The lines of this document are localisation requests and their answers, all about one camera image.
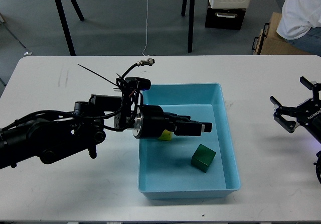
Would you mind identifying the person in white shirt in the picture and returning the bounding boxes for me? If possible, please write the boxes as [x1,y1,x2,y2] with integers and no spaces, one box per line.
[276,0,320,56]

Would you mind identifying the yellow wooden cube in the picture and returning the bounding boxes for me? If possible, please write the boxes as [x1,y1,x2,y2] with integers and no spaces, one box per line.
[158,130,173,141]

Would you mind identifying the black storage case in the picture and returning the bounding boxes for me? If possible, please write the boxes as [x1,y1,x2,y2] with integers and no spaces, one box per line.
[205,3,246,30]

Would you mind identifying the thin black cable tie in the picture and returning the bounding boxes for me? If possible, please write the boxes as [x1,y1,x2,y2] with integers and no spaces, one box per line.
[77,64,117,86]

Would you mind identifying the light blue plastic bin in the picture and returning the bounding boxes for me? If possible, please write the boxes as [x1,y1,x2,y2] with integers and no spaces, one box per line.
[138,83,241,199]

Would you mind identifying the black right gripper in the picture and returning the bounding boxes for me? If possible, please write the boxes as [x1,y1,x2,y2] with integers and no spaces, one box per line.
[269,76,321,147]

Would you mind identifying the black right table legs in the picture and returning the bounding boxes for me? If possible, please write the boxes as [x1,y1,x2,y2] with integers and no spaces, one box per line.
[181,0,195,53]

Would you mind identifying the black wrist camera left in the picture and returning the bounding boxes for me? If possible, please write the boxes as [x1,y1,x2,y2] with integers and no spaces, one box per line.
[125,77,151,91]

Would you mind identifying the wooden crate with handles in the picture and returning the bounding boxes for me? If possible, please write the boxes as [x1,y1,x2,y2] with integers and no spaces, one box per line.
[252,13,310,55]

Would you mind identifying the white hanging cord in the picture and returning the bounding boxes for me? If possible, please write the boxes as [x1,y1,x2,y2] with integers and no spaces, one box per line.
[136,0,156,57]

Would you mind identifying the green wooden cube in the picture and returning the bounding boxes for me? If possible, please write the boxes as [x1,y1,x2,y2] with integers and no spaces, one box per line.
[191,144,216,173]

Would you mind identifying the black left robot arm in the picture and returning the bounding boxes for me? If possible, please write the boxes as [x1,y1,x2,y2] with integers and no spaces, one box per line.
[1,72,212,168]

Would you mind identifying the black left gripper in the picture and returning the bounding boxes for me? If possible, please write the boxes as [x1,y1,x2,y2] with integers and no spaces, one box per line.
[132,105,212,139]

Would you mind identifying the black left table legs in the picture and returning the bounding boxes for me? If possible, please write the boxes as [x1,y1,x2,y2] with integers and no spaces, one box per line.
[49,0,85,56]

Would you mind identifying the black table legs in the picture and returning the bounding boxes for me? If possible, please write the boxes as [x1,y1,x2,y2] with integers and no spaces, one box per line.
[181,0,195,53]
[49,0,85,56]

